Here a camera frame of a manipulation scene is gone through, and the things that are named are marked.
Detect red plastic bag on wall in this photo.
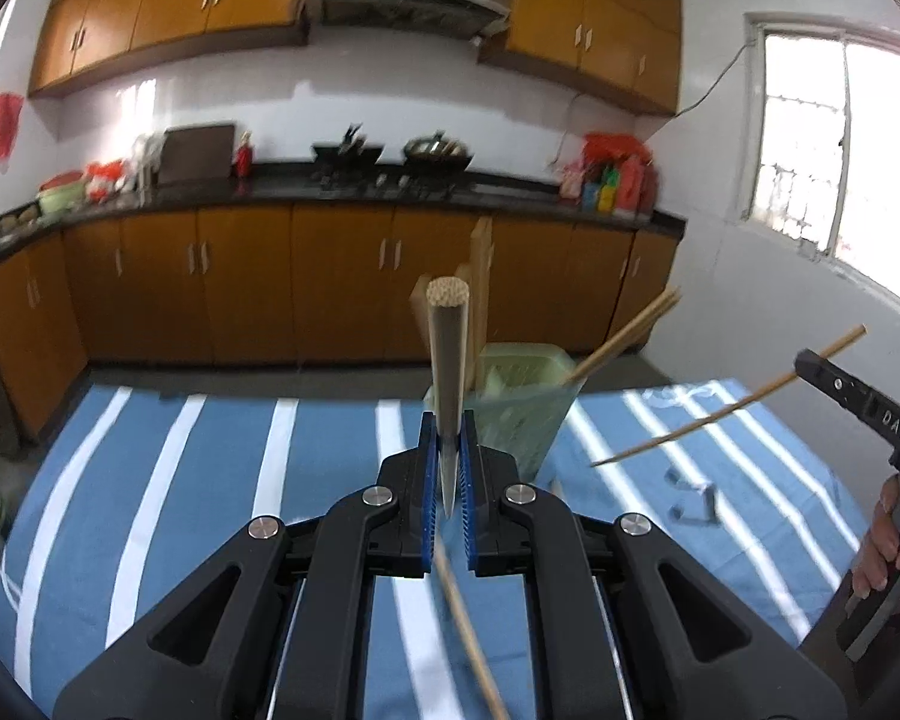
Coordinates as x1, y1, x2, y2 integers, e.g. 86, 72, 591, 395
0, 93, 25, 164

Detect brown upper kitchen cabinets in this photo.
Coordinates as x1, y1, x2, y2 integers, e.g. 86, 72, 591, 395
29, 0, 683, 115

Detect brown kitchen cabinets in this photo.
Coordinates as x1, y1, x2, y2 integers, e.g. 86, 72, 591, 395
29, 0, 683, 115
0, 202, 683, 433

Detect green perforated utensil holder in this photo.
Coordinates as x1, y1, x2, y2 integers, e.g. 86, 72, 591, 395
463, 343, 583, 483

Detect green basin with red lid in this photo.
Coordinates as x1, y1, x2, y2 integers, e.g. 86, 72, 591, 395
37, 171, 89, 215

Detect black stone countertop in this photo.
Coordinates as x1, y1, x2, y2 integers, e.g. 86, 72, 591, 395
0, 161, 688, 263

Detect brown lower kitchen cabinets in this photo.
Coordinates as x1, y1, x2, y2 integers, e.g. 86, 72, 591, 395
0, 202, 683, 433

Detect dark wooden cutting board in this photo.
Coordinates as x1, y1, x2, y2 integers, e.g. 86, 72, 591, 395
157, 122, 235, 185

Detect red bags and boxes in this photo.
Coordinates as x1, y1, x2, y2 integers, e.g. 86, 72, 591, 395
559, 132, 658, 223

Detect lidded wok on stove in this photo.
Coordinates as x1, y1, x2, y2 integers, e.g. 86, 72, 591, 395
403, 130, 473, 181

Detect black wok on stove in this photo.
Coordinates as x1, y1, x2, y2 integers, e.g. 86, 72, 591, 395
312, 124, 383, 171

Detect red bottle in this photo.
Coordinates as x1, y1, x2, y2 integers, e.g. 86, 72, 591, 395
233, 132, 255, 181

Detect person's right hand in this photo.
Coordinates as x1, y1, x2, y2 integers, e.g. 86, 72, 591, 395
852, 475, 900, 613

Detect window with metal frame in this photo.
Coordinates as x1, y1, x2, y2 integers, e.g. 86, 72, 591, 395
738, 15, 900, 313

